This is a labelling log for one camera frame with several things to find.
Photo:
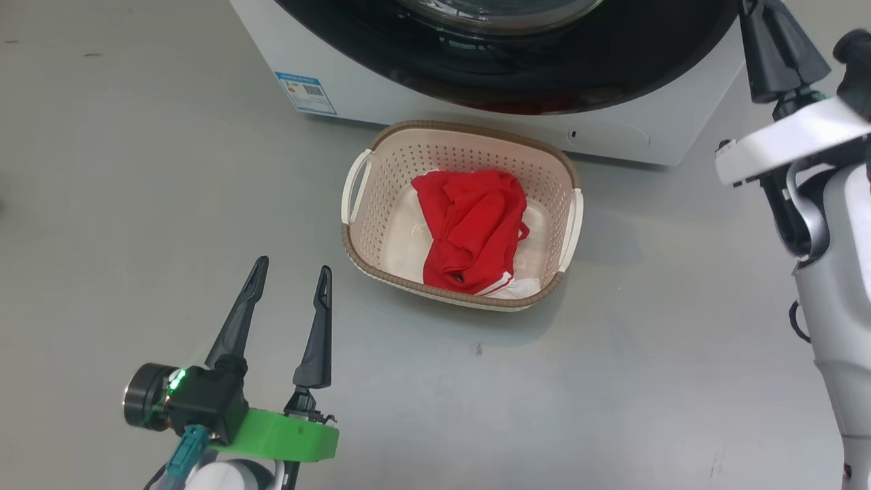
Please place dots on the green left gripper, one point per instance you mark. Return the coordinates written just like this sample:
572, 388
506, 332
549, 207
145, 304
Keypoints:
286, 439

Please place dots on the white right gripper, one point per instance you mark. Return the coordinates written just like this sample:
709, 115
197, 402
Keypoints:
789, 139

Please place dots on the round black glass washer door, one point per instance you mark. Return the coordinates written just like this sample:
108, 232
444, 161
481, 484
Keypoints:
612, 68

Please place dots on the red garment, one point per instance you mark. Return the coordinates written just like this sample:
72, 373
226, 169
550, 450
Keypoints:
469, 231

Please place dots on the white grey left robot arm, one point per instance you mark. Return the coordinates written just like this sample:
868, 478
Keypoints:
231, 476

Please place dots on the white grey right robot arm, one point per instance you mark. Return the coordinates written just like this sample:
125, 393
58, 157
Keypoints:
837, 286

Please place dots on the black cylinder on left gripper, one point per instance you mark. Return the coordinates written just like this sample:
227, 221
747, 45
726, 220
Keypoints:
143, 398

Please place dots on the cream perforated laundry basket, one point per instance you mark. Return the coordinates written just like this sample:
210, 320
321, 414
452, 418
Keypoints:
381, 204

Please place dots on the white front-load washing machine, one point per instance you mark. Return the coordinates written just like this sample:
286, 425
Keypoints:
381, 102

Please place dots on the round filter cover flap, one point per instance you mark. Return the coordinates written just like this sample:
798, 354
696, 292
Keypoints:
609, 136

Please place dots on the blue energy label sticker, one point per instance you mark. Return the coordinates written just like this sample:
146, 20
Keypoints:
306, 92

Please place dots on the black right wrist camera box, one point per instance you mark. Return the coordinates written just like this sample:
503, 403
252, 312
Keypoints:
856, 68

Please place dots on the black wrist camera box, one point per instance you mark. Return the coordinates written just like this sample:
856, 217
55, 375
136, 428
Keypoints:
207, 401
856, 68

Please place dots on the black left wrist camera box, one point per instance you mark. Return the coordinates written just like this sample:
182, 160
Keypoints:
207, 401

